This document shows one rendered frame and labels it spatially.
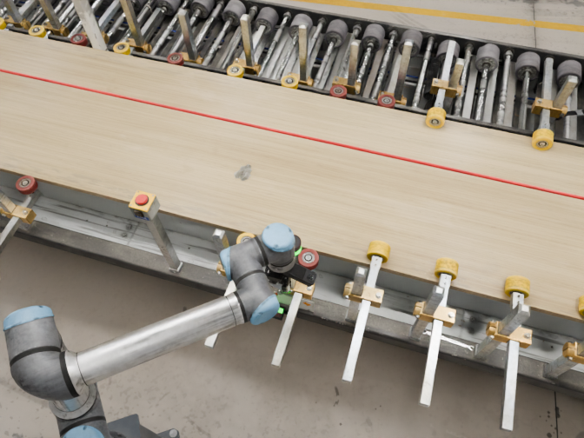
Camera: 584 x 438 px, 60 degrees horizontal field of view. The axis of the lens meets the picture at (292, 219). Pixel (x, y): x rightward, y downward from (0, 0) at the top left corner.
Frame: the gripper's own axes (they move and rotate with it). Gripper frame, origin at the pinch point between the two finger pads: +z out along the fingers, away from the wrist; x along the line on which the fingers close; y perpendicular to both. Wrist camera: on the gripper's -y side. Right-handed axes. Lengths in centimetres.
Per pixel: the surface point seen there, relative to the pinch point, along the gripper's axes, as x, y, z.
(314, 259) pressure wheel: -18.2, -3.8, 10.6
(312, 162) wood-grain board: -63, 10, 11
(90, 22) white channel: -104, 133, -4
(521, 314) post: -6, -72, -15
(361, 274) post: -6.8, -22.9, -11.3
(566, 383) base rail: -5, -104, 31
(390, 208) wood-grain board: -49, -27, 11
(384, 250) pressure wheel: -25.4, -28.4, 3.5
